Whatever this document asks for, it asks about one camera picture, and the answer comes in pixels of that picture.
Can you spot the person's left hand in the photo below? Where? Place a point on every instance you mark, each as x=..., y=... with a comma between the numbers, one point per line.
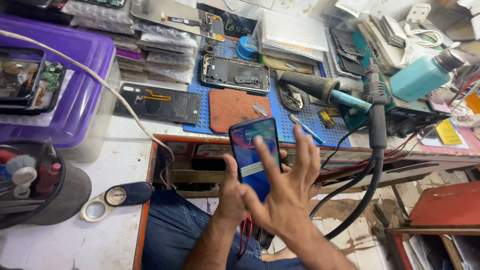
x=229, y=198

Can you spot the person's right hand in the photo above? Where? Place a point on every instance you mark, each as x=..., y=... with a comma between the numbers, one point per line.
x=288, y=191

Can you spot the blue smartphone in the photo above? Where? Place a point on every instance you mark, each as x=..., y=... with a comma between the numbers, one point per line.
x=252, y=150

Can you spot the person's blue jeans leg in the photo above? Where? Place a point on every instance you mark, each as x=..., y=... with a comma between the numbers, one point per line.
x=187, y=232

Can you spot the blue perforated work mat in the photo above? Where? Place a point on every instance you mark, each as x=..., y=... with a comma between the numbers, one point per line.
x=285, y=116

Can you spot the yellow small component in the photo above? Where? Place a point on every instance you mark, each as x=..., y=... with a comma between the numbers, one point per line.
x=327, y=117

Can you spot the razor blade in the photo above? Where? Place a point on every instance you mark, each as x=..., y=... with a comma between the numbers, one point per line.
x=260, y=108

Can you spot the orange sponge pad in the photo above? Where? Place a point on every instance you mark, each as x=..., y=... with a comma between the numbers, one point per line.
x=236, y=108

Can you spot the black phone back cover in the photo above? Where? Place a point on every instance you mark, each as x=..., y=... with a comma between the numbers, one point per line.
x=157, y=103

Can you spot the teal rework station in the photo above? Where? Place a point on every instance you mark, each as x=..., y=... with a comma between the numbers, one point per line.
x=397, y=112

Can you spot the blue solder spool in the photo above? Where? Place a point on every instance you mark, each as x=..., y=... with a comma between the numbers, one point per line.
x=246, y=47

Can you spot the red wooden stool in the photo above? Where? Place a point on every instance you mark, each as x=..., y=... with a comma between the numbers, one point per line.
x=442, y=206

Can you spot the bubble wrap packets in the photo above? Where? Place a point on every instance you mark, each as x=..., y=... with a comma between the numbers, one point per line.
x=292, y=34

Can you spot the yellow card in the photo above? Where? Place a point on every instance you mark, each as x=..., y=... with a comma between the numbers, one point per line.
x=447, y=132

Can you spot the stack of bagged phone parts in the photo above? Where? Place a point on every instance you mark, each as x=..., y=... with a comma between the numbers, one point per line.
x=150, y=48

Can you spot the black box with print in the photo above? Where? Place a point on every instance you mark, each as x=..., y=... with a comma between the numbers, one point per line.
x=228, y=21

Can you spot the teal solvent dispenser bottle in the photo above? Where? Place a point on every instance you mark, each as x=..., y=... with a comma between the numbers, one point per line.
x=423, y=75

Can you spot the black mesh tool holder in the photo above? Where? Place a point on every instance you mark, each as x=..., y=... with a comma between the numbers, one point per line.
x=37, y=187

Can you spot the purple plastic storage box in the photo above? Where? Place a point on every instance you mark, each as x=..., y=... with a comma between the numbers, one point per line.
x=71, y=82

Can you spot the disassembled black phone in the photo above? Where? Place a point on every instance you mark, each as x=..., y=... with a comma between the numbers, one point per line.
x=30, y=80

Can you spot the opened phone frame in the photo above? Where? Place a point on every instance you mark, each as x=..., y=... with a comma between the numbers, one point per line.
x=235, y=74

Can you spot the black phone frame parts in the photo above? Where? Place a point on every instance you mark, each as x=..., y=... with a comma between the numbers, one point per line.
x=347, y=52

